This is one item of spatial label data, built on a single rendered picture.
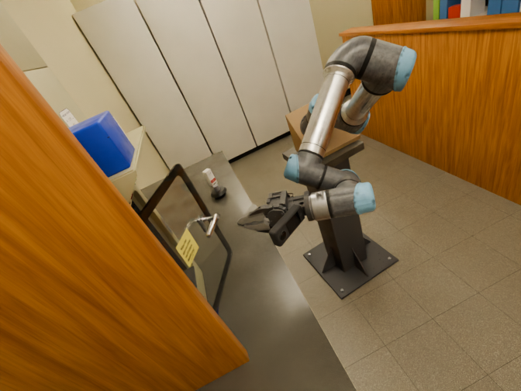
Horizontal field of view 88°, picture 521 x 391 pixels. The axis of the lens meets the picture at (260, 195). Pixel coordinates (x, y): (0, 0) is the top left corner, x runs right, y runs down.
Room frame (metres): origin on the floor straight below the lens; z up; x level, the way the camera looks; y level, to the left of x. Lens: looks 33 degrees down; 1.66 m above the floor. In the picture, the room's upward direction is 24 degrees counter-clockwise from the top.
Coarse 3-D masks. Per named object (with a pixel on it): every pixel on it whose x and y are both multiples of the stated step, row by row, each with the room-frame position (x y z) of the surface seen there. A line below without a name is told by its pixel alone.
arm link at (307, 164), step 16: (352, 48) 0.80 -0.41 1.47; (368, 48) 0.78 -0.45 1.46; (336, 64) 0.79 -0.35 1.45; (352, 64) 0.78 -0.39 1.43; (336, 80) 0.77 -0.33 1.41; (352, 80) 0.79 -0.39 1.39; (320, 96) 0.76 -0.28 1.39; (336, 96) 0.74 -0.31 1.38; (320, 112) 0.72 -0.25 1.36; (336, 112) 0.72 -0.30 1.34; (320, 128) 0.69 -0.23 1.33; (304, 144) 0.69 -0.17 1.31; (320, 144) 0.67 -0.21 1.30; (288, 160) 0.67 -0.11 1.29; (304, 160) 0.65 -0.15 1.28; (320, 160) 0.65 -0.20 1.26; (288, 176) 0.65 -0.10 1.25; (304, 176) 0.63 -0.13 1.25; (320, 176) 0.61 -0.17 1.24
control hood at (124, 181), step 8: (136, 128) 0.78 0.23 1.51; (144, 128) 0.76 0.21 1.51; (128, 136) 0.73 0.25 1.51; (136, 136) 0.70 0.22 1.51; (144, 136) 0.71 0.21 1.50; (136, 144) 0.62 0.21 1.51; (136, 152) 0.56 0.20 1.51; (136, 160) 0.52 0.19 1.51; (128, 168) 0.48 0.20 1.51; (136, 168) 0.48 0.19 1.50; (112, 176) 0.48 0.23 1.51; (120, 176) 0.47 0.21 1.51; (128, 176) 0.47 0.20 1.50; (120, 184) 0.46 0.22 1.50; (128, 184) 0.47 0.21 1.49; (120, 192) 0.46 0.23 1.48; (128, 192) 0.47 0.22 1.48; (128, 200) 0.46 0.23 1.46
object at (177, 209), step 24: (168, 192) 0.64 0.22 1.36; (192, 192) 0.73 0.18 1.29; (144, 216) 0.54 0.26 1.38; (168, 216) 0.60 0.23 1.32; (192, 216) 0.67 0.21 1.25; (168, 240) 0.55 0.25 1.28; (216, 240) 0.70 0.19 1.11; (192, 264) 0.57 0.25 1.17; (216, 264) 0.64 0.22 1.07; (216, 288) 0.59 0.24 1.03; (216, 312) 0.53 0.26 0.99
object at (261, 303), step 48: (144, 192) 1.70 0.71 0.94; (240, 192) 1.20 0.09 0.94; (240, 240) 0.85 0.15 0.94; (240, 288) 0.62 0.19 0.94; (288, 288) 0.55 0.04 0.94; (240, 336) 0.46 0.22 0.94; (288, 336) 0.41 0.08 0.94; (240, 384) 0.34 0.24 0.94; (288, 384) 0.30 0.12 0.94; (336, 384) 0.26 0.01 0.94
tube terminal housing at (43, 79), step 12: (24, 72) 0.64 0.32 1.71; (36, 72) 0.69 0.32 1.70; (48, 72) 0.75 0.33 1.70; (36, 84) 0.65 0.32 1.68; (48, 84) 0.71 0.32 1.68; (60, 84) 0.77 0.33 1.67; (48, 96) 0.66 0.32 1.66; (60, 96) 0.72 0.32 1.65; (60, 108) 0.68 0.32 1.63; (72, 108) 0.73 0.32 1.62; (84, 120) 0.75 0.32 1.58; (144, 204) 0.77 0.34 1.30
